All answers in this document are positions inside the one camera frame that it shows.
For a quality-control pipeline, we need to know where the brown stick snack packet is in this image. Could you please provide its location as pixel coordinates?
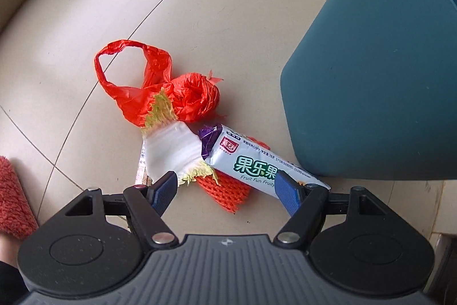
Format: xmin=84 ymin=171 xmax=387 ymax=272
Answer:
xmin=135 ymin=141 xmax=154 ymax=188

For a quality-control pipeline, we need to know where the orange foam fruit net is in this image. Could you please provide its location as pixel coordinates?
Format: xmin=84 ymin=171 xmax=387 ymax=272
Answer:
xmin=195 ymin=137 xmax=263 ymax=214

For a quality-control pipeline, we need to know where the white biscuit packet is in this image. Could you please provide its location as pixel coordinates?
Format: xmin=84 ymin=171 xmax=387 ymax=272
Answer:
xmin=198 ymin=124 xmax=331 ymax=200

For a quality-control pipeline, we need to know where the red plastic bag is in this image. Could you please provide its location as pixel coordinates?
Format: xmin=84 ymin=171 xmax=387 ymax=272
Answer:
xmin=95 ymin=39 xmax=224 ymax=129

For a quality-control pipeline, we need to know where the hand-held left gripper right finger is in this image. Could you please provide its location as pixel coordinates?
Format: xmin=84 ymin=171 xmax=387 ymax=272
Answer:
xmin=273 ymin=170 xmax=391 ymax=248

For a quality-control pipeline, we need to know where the red fluffy slipper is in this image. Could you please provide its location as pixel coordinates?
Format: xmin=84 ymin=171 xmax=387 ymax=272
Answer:
xmin=0 ymin=156 xmax=39 ymax=240

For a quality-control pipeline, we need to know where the teal plastic waste bin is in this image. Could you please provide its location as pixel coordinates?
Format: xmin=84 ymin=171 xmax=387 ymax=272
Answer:
xmin=280 ymin=0 xmax=457 ymax=181

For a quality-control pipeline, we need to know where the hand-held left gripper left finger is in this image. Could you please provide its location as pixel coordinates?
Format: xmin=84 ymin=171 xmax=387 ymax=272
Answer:
xmin=62 ymin=170 xmax=179 ymax=248

